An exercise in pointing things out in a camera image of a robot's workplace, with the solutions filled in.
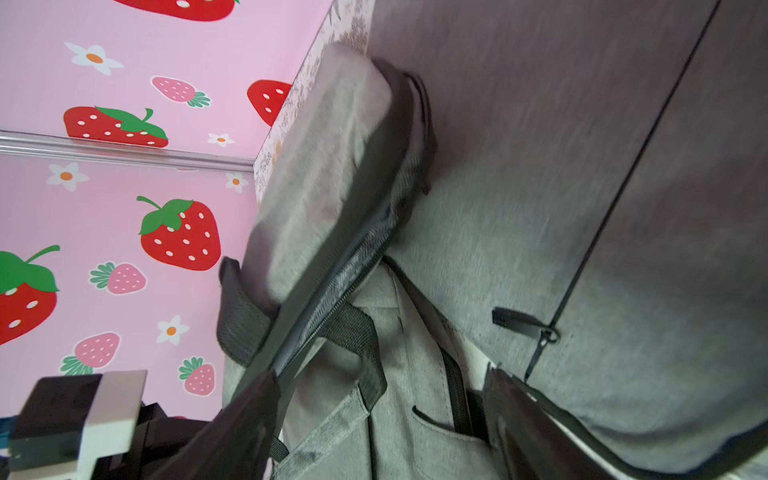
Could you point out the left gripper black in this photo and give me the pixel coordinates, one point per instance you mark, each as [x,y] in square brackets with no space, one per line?
[156,439]

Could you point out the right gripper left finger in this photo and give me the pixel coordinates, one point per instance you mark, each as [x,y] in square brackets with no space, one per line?
[236,444]

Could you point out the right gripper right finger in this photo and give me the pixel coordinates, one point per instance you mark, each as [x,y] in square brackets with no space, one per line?
[526,443]

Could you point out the grey laptop bag with handles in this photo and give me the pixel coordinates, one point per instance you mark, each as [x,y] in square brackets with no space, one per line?
[350,171]

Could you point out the large grey backpack bag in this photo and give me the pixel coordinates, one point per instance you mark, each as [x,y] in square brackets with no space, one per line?
[381,395]

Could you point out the grey laptop sleeve at back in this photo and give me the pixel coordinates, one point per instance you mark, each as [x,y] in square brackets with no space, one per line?
[597,223]

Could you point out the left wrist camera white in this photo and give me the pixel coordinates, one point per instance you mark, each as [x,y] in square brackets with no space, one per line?
[69,423]

